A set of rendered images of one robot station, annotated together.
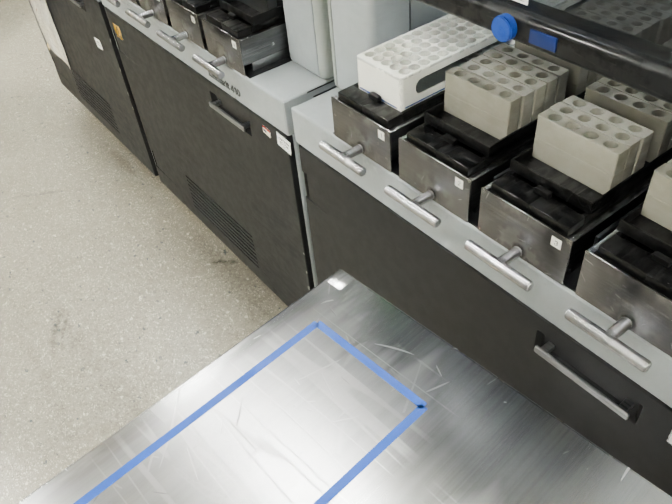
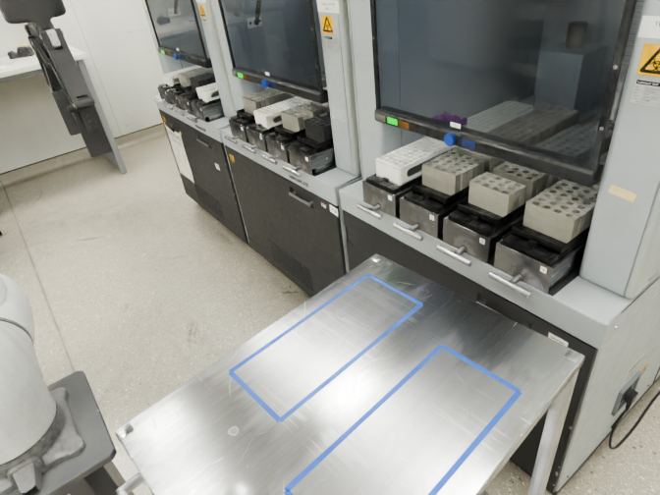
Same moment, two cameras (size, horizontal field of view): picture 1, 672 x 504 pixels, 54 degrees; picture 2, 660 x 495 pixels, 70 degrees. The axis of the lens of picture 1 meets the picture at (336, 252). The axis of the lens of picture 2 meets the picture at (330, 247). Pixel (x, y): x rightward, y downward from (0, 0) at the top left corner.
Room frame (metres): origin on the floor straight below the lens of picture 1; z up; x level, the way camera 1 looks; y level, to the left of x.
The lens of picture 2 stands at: (-0.33, 0.08, 1.42)
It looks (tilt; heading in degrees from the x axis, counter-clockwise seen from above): 34 degrees down; 1
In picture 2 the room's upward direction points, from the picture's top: 8 degrees counter-clockwise
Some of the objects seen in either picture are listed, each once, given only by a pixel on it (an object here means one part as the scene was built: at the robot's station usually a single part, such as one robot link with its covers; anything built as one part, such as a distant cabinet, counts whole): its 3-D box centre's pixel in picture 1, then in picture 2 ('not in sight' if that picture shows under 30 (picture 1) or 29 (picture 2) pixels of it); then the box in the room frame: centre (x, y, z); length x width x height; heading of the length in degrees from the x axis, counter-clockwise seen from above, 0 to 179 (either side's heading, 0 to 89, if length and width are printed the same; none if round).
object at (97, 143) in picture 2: not in sight; (91, 131); (0.33, 0.40, 1.22); 0.03 x 0.01 x 0.07; 124
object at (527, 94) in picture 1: (493, 97); (447, 176); (0.76, -0.23, 0.85); 0.12 x 0.02 x 0.06; 34
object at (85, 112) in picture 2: not in sight; (87, 115); (0.31, 0.39, 1.25); 0.03 x 0.01 x 0.05; 34
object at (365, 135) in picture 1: (508, 54); (454, 158); (1.01, -0.32, 0.78); 0.73 x 0.14 x 0.09; 124
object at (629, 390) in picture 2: not in sight; (630, 395); (0.44, -0.66, 0.29); 0.11 x 0.03 x 0.10; 124
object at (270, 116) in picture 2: not in sight; (292, 110); (1.52, 0.18, 0.83); 0.30 x 0.10 x 0.06; 124
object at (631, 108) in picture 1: (624, 122); (514, 184); (0.68, -0.37, 0.85); 0.12 x 0.02 x 0.06; 33
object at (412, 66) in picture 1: (451, 51); (423, 156); (0.94, -0.21, 0.83); 0.30 x 0.10 x 0.06; 123
